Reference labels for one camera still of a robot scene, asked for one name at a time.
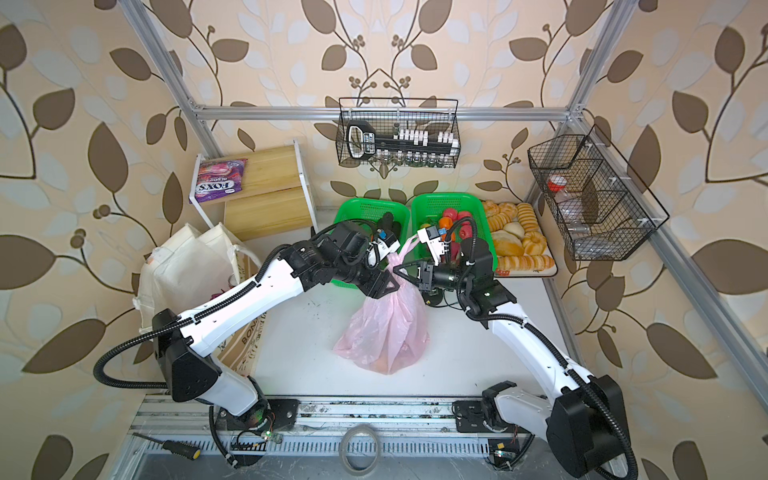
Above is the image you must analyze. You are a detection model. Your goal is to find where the bread tray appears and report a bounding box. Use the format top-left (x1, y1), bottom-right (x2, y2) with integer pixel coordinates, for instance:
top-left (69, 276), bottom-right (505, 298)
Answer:
top-left (482, 200), bottom-right (558, 278)

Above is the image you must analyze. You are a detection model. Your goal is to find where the green vegetable basket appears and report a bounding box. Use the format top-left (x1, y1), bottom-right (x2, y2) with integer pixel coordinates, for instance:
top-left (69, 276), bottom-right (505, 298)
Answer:
top-left (322, 198), bottom-right (408, 283)

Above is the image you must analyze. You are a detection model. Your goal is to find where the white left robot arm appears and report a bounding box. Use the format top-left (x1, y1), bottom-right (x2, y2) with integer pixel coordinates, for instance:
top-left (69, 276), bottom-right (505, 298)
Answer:
top-left (93, 219), bottom-right (401, 413)

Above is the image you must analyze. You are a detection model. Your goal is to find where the black wire wall basket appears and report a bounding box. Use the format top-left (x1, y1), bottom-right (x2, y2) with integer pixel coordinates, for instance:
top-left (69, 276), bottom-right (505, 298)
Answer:
top-left (335, 95), bottom-right (461, 169)

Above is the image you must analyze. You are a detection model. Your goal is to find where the purple eggplant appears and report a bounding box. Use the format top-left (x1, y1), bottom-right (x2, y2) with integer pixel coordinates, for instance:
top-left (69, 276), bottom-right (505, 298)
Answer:
top-left (377, 212), bottom-right (402, 237)

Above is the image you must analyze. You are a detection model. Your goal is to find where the white wooden shelf rack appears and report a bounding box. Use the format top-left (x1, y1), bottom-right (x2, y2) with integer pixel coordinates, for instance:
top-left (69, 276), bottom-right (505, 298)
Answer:
top-left (188, 141), bottom-right (319, 241)

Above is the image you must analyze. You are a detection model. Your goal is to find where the purple fox's candy bag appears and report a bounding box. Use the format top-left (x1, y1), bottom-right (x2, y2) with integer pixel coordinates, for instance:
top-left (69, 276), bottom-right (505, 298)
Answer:
top-left (194, 158), bottom-right (247, 203)

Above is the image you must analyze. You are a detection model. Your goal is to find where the black white tool set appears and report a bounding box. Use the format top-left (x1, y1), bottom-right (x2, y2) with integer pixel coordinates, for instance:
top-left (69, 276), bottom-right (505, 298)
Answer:
top-left (340, 120), bottom-right (461, 160)

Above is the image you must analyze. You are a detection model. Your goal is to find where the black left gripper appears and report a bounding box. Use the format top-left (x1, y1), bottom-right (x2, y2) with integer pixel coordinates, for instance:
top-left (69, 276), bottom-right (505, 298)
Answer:
top-left (333, 248), bottom-right (404, 296)

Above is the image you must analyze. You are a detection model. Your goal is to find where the green fruit basket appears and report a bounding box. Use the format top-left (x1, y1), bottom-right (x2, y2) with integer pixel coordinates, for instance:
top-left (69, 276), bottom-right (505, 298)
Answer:
top-left (410, 192), bottom-right (499, 274)

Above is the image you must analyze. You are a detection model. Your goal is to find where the pink plastic bag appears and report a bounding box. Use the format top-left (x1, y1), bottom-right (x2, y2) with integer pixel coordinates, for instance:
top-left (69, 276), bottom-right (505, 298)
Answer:
top-left (332, 235), bottom-right (431, 376)

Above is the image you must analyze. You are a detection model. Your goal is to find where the cream floral tote bag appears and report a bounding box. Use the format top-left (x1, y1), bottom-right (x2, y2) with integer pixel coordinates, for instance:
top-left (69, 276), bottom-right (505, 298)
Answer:
top-left (133, 224), bottom-right (262, 333)

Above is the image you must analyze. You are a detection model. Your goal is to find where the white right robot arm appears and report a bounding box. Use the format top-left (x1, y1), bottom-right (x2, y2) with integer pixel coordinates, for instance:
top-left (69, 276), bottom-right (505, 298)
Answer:
top-left (394, 217), bottom-right (639, 479)

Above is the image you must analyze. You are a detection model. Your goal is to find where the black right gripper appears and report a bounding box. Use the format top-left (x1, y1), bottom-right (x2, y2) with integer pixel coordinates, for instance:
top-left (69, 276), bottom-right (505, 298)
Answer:
top-left (395, 257), bottom-right (473, 294)

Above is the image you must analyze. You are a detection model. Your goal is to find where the black wire side basket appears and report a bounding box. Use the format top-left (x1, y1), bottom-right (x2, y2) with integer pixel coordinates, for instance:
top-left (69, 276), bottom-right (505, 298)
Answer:
top-left (527, 126), bottom-right (669, 261)

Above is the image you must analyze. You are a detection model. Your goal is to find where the red apple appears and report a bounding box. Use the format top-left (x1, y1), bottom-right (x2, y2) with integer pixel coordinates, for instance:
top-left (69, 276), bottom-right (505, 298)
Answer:
top-left (442, 208), bottom-right (458, 221)

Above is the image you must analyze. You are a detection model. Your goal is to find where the yellow handled screwdriver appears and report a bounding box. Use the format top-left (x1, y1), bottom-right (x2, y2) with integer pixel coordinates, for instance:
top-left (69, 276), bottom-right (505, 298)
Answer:
top-left (131, 432), bottom-right (201, 461)

